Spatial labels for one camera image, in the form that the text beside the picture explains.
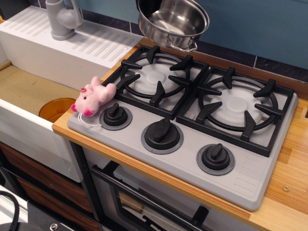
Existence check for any black left stove knob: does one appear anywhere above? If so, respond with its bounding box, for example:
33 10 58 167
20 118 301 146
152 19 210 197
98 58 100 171
99 103 133 131

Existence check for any black middle stove knob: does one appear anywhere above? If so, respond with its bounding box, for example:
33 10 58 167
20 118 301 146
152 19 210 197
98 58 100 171
141 118 184 155

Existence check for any black braided cable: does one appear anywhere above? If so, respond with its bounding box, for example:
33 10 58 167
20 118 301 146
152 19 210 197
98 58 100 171
0 190 20 231

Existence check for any wooden drawer front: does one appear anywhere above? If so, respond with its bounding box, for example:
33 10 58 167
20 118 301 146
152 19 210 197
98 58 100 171
0 143 102 231

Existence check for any black right stove knob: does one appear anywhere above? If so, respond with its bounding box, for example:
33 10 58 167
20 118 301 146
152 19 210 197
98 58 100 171
196 143 235 176

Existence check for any stainless steel pan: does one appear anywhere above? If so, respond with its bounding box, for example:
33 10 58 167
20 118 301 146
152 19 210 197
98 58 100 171
136 0 210 52

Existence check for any white left burner cap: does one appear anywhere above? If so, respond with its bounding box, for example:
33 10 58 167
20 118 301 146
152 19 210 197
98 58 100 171
130 63 186 95

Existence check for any black right burner grate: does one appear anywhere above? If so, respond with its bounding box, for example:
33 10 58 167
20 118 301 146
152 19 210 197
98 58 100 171
176 66 298 157

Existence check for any white burner cap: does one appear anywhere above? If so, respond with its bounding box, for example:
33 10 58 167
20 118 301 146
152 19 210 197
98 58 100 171
130 63 186 95
210 87 263 127

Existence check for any black left burner grate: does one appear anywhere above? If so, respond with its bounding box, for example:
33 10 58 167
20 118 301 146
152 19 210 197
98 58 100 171
103 45 209 120

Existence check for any white toy sink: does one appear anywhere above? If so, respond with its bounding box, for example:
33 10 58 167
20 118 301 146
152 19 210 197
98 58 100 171
0 6 141 182

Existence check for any oven door with handle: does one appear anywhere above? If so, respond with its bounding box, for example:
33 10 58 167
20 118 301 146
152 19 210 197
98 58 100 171
90 161 251 231

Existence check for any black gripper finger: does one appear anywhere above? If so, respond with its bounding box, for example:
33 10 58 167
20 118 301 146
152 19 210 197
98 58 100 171
139 0 162 17

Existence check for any black burner grate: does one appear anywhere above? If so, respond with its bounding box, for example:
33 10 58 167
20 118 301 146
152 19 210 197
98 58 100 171
103 45 209 120
176 66 298 157

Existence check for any pink stuffed pig toy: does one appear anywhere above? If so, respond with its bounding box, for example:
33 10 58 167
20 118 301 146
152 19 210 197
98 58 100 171
70 76 116 117

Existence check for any grey toy faucet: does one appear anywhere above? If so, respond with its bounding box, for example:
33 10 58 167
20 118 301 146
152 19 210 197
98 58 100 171
45 0 83 40

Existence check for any black stove knob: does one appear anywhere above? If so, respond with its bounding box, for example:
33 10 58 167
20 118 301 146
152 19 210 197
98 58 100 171
99 103 133 131
141 118 184 155
196 143 235 176

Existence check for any white right burner cap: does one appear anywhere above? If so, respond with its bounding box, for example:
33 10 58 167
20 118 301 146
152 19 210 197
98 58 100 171
210 87 263 127

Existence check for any grey toy stove top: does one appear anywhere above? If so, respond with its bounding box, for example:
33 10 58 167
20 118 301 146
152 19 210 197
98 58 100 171
66 44 299 212

